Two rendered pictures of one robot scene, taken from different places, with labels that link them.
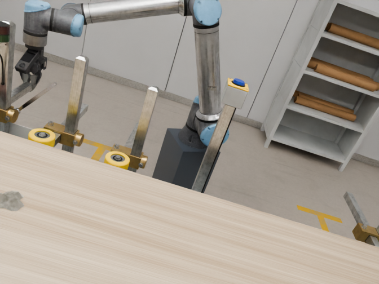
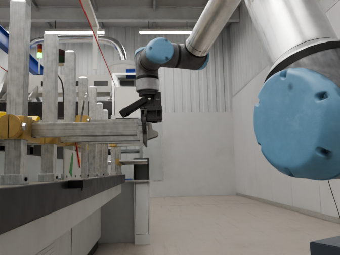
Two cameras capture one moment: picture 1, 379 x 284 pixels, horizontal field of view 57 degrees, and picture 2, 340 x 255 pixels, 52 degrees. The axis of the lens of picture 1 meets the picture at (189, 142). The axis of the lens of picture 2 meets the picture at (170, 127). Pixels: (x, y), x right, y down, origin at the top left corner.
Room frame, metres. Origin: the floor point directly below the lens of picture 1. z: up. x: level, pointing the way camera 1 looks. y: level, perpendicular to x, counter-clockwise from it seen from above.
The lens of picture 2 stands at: (1.44, -0.58, 0.72)
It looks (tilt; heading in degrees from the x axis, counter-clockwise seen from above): 7 degrees up; 91
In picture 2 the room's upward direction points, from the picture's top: 1 degrees counter-clockwise
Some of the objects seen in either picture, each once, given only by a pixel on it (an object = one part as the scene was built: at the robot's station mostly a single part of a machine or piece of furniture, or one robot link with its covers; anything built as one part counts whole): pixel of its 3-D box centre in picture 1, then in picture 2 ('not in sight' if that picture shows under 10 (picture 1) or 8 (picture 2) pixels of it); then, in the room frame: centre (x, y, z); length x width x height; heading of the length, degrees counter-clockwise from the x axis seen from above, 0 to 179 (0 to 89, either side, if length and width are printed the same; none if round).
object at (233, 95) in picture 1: (234, 94); not in sight; (1.11, -0.09, 1.18); 0.07 x 0.07 x 0.08; 4
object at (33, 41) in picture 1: (34, 38); (147, 87); (1.34, 0.74, 1.05); 0.10 x 0.09 x 0.05; 93
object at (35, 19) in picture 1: (37, 17); (146, 65); (1.34, 0.73, 1.14); 0.10 x 0.09 x 0.12; 112
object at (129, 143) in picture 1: (127, 150); (43, 131); (1.14, 0.22, 0.82); 0.43 x 0.03 x 0.04; 4
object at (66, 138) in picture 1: (64, 134); (51, 136); (1.08, 0.44, 0.83); 0.13 x 0.06 x 0.05; 94
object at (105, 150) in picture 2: not in sight; (104, 145); (0.99, 1.67, 0.90); 0.03 x 0.03 x 0.48; 4
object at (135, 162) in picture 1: (128, 157); (20, 129); (1.09, 0.19, 0.82); 0.13 x 0.06 x 0.05; 94
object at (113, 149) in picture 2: not in sight; (113, 144); (0.95, 2.17, 0.94); 0.03 x 0.03 x 0.48; 4
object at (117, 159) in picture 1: (114, 171); not in sight; (0.94, 0.20, 0.85); 0.08 x 0.08 x 0.11
